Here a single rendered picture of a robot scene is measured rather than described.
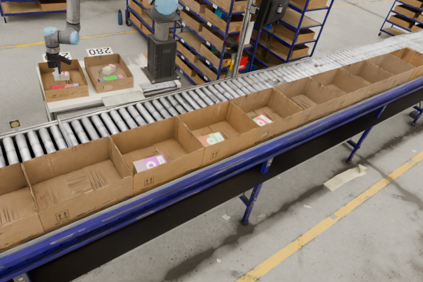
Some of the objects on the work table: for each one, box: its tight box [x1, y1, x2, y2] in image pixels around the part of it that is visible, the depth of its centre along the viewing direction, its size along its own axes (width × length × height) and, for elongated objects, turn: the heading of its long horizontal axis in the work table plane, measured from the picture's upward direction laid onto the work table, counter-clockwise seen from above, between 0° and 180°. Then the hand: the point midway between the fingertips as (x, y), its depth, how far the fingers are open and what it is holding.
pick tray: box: [84, 54, 133, 94], centre depth 244 cm, size 28×38×10 cm
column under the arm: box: [140, 33, 181, 84], centre depth 253 cm, size 26×26×33 cm
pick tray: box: [38, 59, 89, 103], centre depth 228 cm, size 28×38×10 cm
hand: (61, 75), depth 233 cm, fingers closed on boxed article, 6 cm apart
